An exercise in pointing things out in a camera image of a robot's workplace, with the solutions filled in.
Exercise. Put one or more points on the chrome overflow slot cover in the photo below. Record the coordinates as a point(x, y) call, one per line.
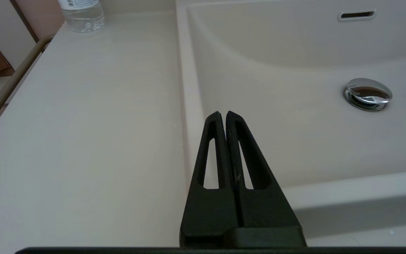
point(357, 15)

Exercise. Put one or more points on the chrome sink drain stopper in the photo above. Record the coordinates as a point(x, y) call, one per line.
point(368, 93)

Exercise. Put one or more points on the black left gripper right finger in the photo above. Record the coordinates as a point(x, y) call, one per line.
point(268, 208)

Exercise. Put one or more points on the clear capless water bottle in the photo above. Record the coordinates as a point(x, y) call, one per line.
point(83, 16)

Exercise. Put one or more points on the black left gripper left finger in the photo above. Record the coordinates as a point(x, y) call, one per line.
point(208, 211)

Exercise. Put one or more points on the beige ceramic sink basin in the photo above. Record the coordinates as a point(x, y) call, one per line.
point(312, 134)

